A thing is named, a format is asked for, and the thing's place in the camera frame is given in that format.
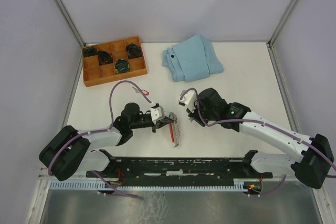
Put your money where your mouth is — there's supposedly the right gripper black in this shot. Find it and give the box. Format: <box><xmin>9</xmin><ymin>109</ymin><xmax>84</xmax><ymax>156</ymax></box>
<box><xmin>186</xmin><ymin>98</ymin><xmax>218</xmax><ymax>127</ymax></box>

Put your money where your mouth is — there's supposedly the red handled metal keyring holder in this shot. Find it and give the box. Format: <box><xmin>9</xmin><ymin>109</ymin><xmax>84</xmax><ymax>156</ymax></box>
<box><xmin>169</xmin><ymin>112</ymin><xmax>180</xmax><ymax>147</ymax></box>

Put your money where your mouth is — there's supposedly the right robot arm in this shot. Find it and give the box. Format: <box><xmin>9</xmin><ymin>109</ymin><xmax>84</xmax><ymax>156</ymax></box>
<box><xmin>178</xmin><ymin>88</ymin><xmax>335</xmax><ymax>189</ymax></box>

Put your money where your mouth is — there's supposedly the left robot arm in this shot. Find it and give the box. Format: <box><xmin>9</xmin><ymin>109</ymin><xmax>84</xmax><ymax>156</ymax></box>
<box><xmin>39</xmin><ymin>103</ymin><xmax>176</xmax><ymax>181</ymax></box>

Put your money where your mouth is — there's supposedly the key with red tag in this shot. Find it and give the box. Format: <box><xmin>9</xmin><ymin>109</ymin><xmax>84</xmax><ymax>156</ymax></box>
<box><xmin>132</xmin><ymin>86</ymin><xmax>150</xmax><ymax>96</ymax></box>

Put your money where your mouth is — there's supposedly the light blue folded cloth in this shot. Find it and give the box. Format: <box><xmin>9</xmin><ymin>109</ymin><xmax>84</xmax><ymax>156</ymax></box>
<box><xmin>162</xmin><ymin>35</ymin><xmax>224</xmax><ymax>82</ymax></box>

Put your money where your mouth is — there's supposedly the black rolled belt front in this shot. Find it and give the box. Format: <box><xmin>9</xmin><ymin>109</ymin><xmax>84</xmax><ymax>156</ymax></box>
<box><xmin>114</xmin><ymin>58</ymin><xmax>131</xmax><ymax>74</ymax></box>

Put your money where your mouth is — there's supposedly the black rolled belt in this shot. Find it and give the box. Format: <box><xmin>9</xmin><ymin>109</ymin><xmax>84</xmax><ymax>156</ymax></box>
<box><xmin>126</xmin><ymin>43</ymin><xmax>142</xmax><ymax>59</ymax></box>
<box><xmin>114</xmin><ymin>58</ymin><xmax>131</xmax><ymax>74</ymax></box>
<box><xmin>82</xmin><ymin>46</ymin><xmax>97</xmax><ymax>58</ymax></box>
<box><xmin>97</xmin><ymin>50</ymin><xmax>113</xmax><ymax>66</ymax></box>

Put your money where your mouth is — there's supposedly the black rolled belt right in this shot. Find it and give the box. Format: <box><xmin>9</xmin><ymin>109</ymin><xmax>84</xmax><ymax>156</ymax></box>
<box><xmin>126</xmin><ymin>43</ymin><xmax>142</xmax><ymax>59</ymax></box>

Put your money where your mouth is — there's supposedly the wooden compartment tray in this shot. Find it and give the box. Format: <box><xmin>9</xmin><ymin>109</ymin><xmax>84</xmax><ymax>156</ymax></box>
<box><xmin>82</xmin><ymin>36</ymin><xmax>148</xmax><ymax>87</ymax></box>

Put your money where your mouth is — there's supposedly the black rolled belt middle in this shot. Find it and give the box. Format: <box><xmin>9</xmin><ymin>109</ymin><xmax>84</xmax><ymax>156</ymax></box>
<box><xmin>97</xmin><ymin>50</ymin><xmax>113</xmax><ymax>66</ymax></box>

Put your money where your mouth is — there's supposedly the black rolled belt far left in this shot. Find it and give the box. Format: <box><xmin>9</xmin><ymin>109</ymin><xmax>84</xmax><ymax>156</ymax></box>
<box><xmin>82</xmin><ymin>46</ymin><xmax>97</xmax><ymax>58</ymax></box>

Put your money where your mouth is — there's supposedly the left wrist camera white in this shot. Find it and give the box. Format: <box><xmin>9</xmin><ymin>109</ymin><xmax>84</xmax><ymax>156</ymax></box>
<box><xmin>150</xmin><ymin>103</ymin><xmax>165</xmax><ymax>123</ymax></box>

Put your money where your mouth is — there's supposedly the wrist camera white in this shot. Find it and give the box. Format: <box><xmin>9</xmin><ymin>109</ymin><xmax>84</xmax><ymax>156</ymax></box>
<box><xmin>178</xmin><ymin>88</ymin><xmax>197</xmax><ymax>112</ymax></box>
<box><xmin>150</xmin><ymin>103</ymin><xmax>165</xmax><ymax>123</ymax></box>

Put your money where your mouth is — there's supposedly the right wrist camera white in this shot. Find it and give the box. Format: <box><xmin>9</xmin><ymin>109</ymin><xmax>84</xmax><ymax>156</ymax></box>
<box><xmin>178</xmin><ymin>88</ymin><xmax>197</xmax><ymax>112</ymax></box>

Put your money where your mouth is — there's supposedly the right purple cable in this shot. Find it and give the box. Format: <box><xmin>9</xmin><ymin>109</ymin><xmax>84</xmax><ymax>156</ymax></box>
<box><xmin>180</xmin><ymin>87</ymin><xmax>336</xmax><ymax>198</ymax></box>

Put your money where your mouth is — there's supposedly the purple cable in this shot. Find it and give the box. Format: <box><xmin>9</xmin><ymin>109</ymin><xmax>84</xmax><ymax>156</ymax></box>
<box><xmin>180</xmin><ymin>87</ymin><xmax>336</xmax><ymax>198</ymax></box>
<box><xmin>47</xmin><ymin>80</ymin><xmax>155</xmax><ymax>199</ymax></box>

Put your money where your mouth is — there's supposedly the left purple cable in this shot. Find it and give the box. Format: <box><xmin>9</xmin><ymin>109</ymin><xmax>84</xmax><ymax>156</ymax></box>
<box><xmin>47</xmin><ymin>80</ymin><xmax>155</xmax><ymax>199</ymax></box>

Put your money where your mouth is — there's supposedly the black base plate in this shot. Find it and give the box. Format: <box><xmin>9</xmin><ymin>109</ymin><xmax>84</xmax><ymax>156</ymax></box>
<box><xmin>99</xmin><ymin>157</ymin><xmax>272</xmax><ymax>186</ymax></box>

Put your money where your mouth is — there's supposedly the right aluminium frame post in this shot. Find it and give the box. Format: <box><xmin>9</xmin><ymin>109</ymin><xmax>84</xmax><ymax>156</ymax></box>
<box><xmin>268</xmin><ymin>0</ymin><xmax>316</xmax><ymax>45</ymax></box>

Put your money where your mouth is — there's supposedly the aluminium frame post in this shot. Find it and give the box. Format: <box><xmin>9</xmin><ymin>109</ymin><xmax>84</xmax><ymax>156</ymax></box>
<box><xmin>268</xmin><ymin>0</ymin><xmax>316</xmax><ymax>45</ymax></box>
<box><xmin>38</xmin><ymin>0</ymin><xmax>86</xmax><ymax>48</ymax></box>

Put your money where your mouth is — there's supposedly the white slotted cable duct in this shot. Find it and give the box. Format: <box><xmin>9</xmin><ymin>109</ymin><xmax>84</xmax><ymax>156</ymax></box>
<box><xmin>49</xmin><ymin>179</ymin><xmax>248</xmax><ymax>193</ymax></box>

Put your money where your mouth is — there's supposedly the left aluminium frame post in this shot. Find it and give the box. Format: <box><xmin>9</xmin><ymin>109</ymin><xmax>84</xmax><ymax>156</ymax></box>
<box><xmin>38</xmin><ymin>0</ymin><xmax>86</xmax><ymax>48</ymax></box>

